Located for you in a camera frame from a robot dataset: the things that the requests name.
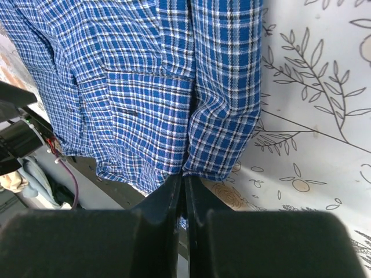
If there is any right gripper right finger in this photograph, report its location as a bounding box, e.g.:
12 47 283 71
184 177 365 277

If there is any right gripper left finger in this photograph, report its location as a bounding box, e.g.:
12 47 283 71
1 175 181 277

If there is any blue checkered long sleeve shirt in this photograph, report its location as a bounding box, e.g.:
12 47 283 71
1 1 263 193

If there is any floral patterned table mat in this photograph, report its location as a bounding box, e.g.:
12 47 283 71
205 1 370 275

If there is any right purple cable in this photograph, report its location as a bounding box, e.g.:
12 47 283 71
54 155 79 210

